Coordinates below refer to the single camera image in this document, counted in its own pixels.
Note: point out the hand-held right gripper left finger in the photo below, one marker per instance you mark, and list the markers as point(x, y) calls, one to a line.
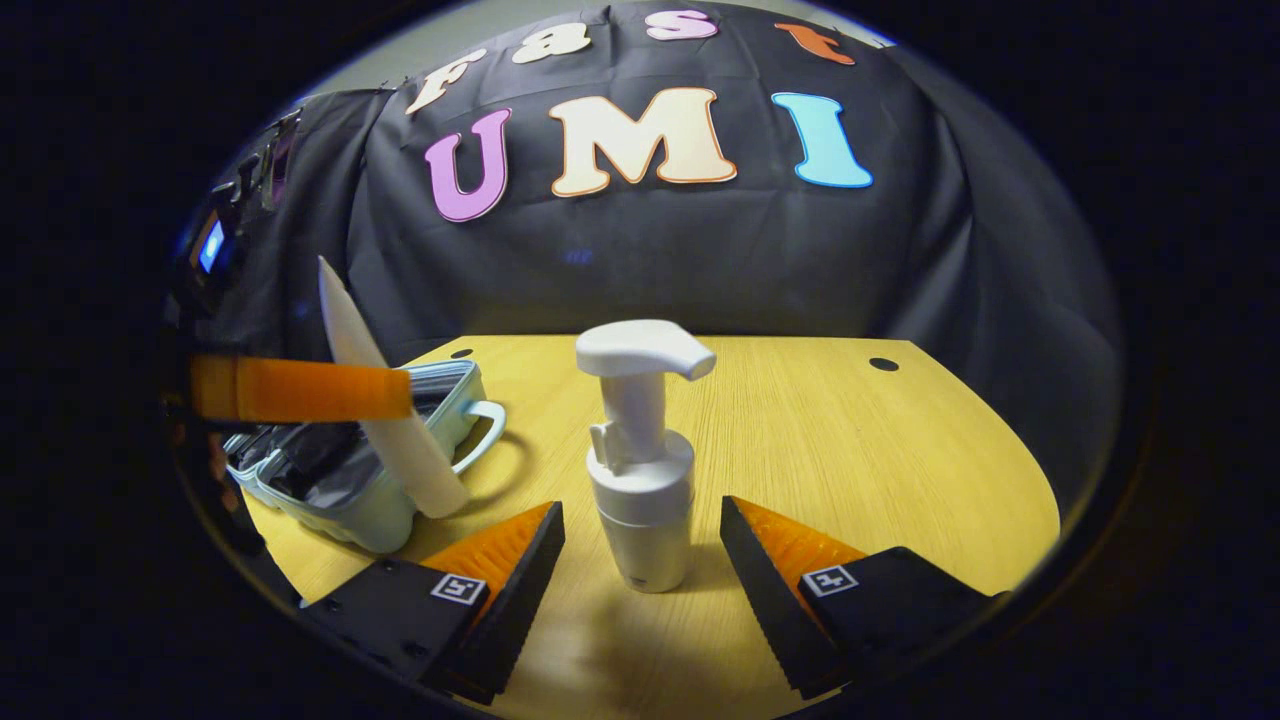
point(525, 580)

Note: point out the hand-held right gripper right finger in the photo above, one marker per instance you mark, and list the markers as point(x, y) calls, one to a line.
point(765, 595)

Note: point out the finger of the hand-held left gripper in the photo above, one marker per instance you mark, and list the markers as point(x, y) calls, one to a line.
point(300, 390)

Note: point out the white cream tube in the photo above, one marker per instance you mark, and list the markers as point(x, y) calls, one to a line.
point(350, 330)

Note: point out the light blue suitcase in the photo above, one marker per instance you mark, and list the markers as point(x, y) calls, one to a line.
point(330, 490)

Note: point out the white pump bottle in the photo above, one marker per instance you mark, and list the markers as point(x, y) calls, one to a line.
point(640, 480)

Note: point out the black backdrop cloth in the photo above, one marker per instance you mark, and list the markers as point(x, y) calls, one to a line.
point(700, 260)

